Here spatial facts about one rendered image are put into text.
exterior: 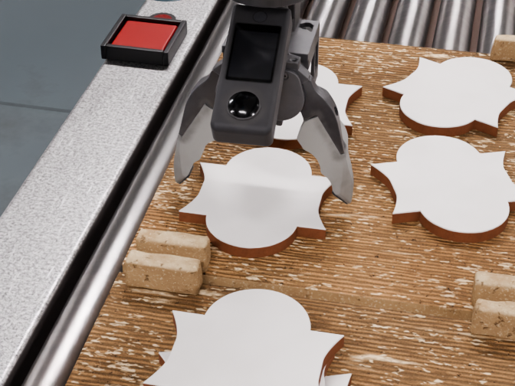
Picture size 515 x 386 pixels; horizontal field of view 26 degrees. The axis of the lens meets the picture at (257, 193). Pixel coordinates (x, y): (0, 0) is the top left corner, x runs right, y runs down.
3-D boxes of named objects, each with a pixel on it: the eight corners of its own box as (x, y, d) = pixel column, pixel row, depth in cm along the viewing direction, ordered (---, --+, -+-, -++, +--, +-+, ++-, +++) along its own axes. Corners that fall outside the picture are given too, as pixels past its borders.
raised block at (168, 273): (124, 288, 88) (122, 260, 86) (131, 273, 89) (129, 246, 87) (198, 298, 87) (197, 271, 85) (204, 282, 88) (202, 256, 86)
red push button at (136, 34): (110, 56, 121) (109, 44, 121) (127, 31, 126) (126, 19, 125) (163, 62, 120) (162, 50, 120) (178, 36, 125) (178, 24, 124)
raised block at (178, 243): (134, 265, 90) (132, 238, 88) (141, 250, 91) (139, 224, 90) (206, 274, 89) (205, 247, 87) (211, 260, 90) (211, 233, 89)
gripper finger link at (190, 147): (193, 155, 101) (252, 89, 96) (176, 191, 97) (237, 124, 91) (165, 134, 101) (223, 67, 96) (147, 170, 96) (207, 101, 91)
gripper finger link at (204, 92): (214, 147, 95) (273, 81, 90) (209, 158, 94) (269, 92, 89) (169, 114, 94) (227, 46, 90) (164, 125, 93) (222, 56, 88)
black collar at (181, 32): (101, 59, 121) (100, 44, 120) (123, 26, 127) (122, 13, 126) (168, 67, 120) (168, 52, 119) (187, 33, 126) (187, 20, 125)
